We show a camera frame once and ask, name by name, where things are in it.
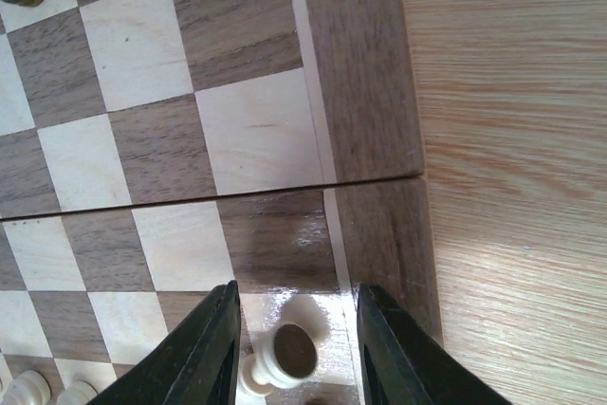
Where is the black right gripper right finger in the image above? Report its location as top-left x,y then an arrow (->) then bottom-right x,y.
357,284 -> 508,405

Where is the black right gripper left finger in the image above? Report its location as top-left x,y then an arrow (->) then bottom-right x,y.
91,280 -> 241,405

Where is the light chess pawn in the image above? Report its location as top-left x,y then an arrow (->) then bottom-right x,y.
56,380 -> 99,405
237,322 -> 318,397

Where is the light chess piece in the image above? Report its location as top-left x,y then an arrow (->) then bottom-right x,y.
1,370 -> 51,405

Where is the wooden chess board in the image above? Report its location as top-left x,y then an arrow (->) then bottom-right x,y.
1,0 -> 423,394

